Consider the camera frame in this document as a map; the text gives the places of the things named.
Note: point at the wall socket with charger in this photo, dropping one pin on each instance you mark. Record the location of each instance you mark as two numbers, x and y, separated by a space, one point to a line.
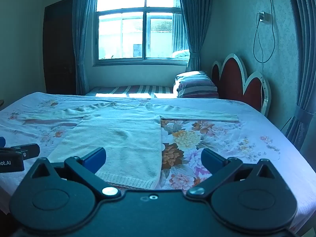
264 17

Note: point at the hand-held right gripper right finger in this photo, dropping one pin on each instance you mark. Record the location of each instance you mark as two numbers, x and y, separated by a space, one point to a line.
211 160

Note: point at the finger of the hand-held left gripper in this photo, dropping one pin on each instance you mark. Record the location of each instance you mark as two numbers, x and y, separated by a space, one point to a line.
2 142
29 151

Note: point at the red scalloped headboard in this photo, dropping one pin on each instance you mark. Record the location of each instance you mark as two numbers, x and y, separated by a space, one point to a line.
234 79

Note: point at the sliding glass window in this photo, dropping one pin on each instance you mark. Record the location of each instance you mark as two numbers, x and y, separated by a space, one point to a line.
138 29

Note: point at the cream knit sweater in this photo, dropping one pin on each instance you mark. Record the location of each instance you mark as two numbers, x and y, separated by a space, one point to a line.
118 138

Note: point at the blue window curtain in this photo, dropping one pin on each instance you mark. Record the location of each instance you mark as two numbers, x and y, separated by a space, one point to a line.
82 42
195 24

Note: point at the striped pillows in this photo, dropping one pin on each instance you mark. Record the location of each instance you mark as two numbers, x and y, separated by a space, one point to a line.
195 85

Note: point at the floral bed blanket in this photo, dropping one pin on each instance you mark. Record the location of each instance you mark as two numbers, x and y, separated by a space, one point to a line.
246 133

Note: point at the dark wooden door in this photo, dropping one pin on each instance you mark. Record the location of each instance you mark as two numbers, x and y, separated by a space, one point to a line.
59 49

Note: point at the blue pleated curtain with tieback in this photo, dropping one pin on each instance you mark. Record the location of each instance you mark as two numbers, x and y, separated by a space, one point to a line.
305 66

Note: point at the bundled bedding on windowsill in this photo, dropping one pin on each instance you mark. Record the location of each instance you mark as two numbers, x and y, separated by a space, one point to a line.
181 54

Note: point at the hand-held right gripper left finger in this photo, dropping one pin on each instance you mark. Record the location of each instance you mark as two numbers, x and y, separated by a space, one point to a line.
95 157

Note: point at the striped bed sheet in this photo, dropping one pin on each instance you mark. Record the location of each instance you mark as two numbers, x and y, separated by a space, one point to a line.
138 89

